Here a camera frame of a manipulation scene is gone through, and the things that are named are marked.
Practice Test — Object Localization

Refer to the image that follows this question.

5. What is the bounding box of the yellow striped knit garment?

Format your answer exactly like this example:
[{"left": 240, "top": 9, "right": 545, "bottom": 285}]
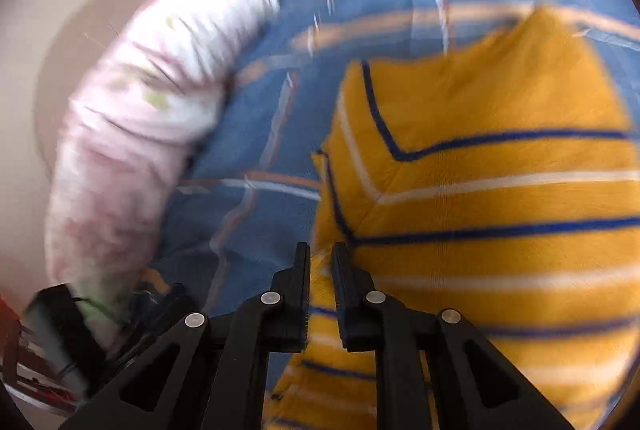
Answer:
[{"left": 265, "top": 8, "right": 639, "bottom": 429}]

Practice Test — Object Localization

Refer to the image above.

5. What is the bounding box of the blue plaid bed cover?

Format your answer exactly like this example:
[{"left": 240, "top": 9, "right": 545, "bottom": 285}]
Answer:
[{"left": 144, "top": 0, "right": 640, "bottom": 393}]

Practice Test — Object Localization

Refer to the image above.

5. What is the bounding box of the pink floral quilt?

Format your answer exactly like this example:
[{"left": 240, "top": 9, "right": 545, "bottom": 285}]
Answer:
[{"left": 44, "top": 0, "right": 280, "bottom": 343}]

